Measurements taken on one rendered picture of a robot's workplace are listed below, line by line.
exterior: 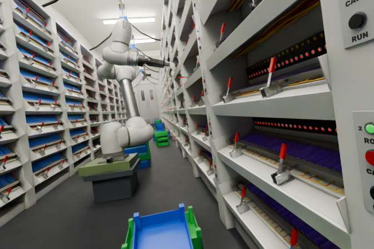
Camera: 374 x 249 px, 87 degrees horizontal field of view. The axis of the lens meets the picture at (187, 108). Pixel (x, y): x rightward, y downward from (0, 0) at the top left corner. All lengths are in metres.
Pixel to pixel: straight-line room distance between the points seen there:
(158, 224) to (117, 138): 0.75
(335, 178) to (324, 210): 0.07
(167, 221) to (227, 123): 0.49
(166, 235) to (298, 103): 0.70
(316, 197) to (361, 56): 0.26
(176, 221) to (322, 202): 0.63
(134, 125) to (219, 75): 0.87
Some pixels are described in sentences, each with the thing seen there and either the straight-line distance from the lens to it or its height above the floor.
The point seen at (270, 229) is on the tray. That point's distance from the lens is 0.72.
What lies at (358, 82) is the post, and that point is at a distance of 0.31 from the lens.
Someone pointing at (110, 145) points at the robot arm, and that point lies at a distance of 1.50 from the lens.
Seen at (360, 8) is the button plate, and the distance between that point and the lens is 0.31.
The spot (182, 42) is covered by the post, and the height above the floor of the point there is 1.08.
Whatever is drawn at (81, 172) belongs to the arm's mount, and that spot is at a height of 0.23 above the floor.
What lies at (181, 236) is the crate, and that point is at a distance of 0.89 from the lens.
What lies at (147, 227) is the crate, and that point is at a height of 0.10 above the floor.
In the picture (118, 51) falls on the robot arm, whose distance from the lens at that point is 1.30.
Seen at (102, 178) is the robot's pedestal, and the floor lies 0.17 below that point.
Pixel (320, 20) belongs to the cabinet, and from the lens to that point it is 0.65.
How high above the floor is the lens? 0.55
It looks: level
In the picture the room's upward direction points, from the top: 7 degrees counter-clockwise
